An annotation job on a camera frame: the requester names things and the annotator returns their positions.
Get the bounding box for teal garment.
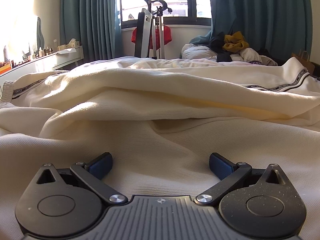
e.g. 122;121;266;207
189;35;213;46

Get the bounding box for row of cosmetic bottles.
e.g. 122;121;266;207
21;39;66;62

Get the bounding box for white clothes with purple print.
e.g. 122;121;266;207
230;47;278;67

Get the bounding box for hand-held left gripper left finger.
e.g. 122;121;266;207
35;152;128;205

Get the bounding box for pink white duvet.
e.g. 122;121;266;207
82;56;284;68

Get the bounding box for brown paper bag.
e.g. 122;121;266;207
291;51;316;73

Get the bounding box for black garment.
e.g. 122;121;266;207
210;32;235;63

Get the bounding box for metal folding trolley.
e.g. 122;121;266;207
142;0;173;60

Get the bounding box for cream sweatpants with striped tape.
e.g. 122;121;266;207
0;57;320;240

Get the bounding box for white crumpled quilt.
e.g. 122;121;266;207
181;42;218;61

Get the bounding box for grey-green hanging garment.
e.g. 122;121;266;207
36;16;45;53

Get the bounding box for teal curtain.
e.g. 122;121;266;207
59;0;123;62
209;0;314;63

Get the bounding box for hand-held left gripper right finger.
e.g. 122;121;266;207
194;152;293;205

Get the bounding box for white upright appliance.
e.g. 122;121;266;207
134;8;155;58

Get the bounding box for white dressing table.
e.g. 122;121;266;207
0;45;84;77

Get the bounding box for red bag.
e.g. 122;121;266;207
132;25;172;50

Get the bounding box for black framed window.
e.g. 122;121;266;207
116;0;213;29

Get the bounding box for yellow garment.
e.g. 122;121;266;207
222;31;250;51

